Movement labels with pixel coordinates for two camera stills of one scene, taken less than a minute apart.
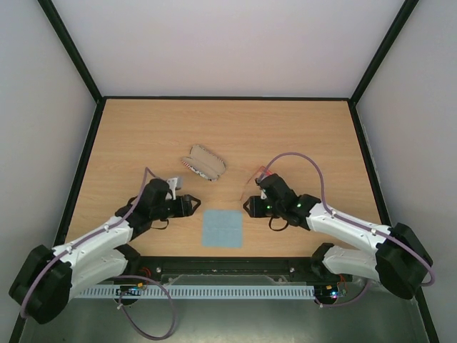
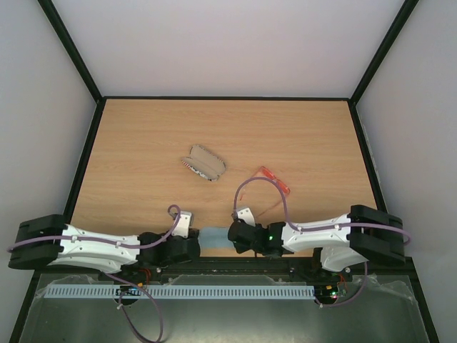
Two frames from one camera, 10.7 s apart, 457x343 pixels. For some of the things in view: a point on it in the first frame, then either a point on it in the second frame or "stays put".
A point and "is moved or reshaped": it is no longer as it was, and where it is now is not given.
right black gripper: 258,206 to 233,234
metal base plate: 373,316 stays put
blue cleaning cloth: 222,228 is moved or reshaped
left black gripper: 185,209 to 193,234
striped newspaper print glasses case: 205,162 stays put
